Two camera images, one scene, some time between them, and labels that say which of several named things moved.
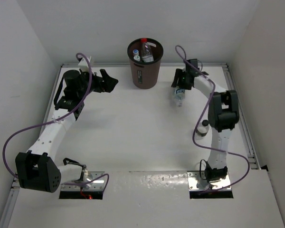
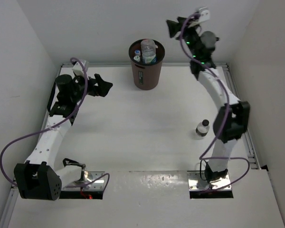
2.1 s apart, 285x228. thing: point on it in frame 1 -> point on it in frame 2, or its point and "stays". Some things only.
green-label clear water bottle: (137, 57) stays
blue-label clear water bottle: (179, 94) -> (148, 50)
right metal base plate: (197, 181) stays
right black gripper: (178, 82) -> (175, 26)
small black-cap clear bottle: (202, 129) stays
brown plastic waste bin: (145, 74) stays
